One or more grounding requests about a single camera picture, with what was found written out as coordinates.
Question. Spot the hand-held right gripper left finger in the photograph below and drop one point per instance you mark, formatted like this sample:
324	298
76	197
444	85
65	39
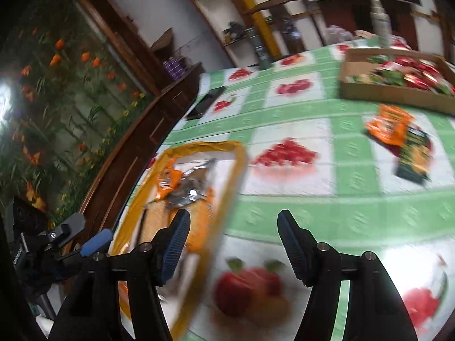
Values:
176	248

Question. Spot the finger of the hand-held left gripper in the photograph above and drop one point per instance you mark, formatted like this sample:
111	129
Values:
96	243
67	225

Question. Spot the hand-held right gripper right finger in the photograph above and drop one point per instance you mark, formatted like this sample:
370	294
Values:
293	248

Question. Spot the small orange snack packet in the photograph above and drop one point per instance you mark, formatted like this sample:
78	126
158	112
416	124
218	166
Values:
167	179

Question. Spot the yellow plastic bag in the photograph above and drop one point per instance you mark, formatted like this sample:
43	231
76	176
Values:
231	184

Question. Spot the black phone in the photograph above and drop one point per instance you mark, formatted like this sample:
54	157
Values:
206	103

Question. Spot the dark green snack packet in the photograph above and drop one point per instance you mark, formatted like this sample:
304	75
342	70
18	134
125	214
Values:
414	156

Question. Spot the orange snack packet cup print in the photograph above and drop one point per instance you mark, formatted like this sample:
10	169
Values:
389	124

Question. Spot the shallow cardboard box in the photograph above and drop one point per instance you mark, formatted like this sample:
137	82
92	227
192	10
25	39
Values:
359	90

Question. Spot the purple bottles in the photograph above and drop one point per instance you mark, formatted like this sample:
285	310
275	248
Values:
174	68

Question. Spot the pile of red green packets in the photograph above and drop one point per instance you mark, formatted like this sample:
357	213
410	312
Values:
405	73

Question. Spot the white red plastic bag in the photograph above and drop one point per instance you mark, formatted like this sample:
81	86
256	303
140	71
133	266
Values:
339	34

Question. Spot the dark tool on shelf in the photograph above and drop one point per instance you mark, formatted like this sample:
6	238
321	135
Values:
234	32

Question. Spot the dark wooden armchair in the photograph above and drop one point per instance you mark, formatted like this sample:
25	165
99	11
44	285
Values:
280	17

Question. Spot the white spray bottle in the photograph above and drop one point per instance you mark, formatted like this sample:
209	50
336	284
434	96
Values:
380	25

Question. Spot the flower print wall poster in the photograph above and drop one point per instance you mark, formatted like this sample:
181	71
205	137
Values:
64	113

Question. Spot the wooden wall shelf unit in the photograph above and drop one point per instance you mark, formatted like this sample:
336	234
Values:
227	7

